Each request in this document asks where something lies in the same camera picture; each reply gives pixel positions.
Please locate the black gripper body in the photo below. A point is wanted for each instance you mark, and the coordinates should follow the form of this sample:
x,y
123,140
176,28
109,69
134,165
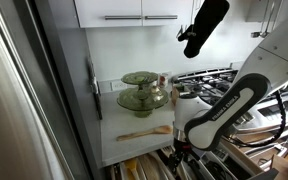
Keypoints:
x,y
184,149

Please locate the wooden spoon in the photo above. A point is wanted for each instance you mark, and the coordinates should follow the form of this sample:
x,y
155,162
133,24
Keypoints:
x,y
160,129

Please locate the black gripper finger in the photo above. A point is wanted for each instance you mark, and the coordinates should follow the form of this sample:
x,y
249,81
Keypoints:
x,y
174,163
189,160

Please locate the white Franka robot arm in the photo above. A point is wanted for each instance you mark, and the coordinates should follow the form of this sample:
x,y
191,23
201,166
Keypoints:
x,y
217,116

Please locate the white plastic utensil tray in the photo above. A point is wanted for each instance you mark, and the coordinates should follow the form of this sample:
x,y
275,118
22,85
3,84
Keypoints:
x,y
152,156

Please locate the hanging steel ladle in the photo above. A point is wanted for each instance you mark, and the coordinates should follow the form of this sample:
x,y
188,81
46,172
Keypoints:
x,y
265,32

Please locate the white wall outlet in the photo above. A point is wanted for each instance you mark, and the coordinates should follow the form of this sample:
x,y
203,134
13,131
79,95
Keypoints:
x,y
118,85

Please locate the wooden slotted spatula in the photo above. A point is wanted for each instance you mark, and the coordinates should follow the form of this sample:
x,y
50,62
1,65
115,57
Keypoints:
x,y
166,152

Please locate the white mug red print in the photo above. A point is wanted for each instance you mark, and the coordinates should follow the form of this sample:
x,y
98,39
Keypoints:
x,y
164,80

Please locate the stainless steel refrigerator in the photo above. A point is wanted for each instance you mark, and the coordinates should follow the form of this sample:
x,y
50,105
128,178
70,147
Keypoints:
x,y
10,100

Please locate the stainless gas stove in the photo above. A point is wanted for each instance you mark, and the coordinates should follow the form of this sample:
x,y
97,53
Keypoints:
x,y
217,83

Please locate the white cabinet door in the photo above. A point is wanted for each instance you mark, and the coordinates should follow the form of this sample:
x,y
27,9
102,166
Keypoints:
x,y
107,8
167,6

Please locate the wooden drawer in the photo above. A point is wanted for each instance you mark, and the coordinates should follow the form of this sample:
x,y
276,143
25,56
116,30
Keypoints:
x,y
240,158

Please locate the white kitchen scale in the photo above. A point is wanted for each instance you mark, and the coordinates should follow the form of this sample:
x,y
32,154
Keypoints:
x,y
220,154

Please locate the black oven mitt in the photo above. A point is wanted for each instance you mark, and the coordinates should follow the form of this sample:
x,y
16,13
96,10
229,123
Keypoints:
x,y
204,26

